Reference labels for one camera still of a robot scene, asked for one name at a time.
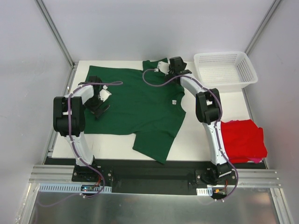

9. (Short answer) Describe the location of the white plastic basket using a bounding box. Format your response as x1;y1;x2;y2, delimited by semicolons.
193;51;258;92

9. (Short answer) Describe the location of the green t shirt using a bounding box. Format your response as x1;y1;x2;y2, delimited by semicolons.
84;61;185;163

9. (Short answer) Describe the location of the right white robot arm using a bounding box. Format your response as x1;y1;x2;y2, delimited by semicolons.
166;56;232;185

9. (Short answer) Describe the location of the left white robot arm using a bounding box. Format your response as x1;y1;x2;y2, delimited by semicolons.
53;76;111;182

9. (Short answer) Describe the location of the red folded t shirt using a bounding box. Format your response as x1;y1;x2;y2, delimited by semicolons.
221;119;268;164

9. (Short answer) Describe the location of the pink folded t shirt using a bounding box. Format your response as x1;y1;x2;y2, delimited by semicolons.
248;157;263;163

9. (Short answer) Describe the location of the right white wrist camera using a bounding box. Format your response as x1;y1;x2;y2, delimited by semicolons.
154;61;170;75

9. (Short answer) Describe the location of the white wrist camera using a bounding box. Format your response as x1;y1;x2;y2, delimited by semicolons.
99;85;112;102
154;61;170;75

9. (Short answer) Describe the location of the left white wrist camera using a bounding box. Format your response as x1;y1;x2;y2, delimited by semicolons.
99;85;112;102

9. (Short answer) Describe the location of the aluminium frame rail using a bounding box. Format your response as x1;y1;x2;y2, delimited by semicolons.
29;165;283;188

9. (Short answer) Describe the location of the left white cable duct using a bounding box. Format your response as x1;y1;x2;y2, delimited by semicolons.
39;183;112;194

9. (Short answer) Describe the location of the white cable duct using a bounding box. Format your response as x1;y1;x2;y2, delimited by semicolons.
39;183;112;194
196;187;213;196

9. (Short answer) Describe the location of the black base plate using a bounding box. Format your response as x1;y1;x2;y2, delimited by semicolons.
71;159;236;195

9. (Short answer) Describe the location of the right white cable duct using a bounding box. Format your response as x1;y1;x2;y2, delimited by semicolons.
196;187;213;196

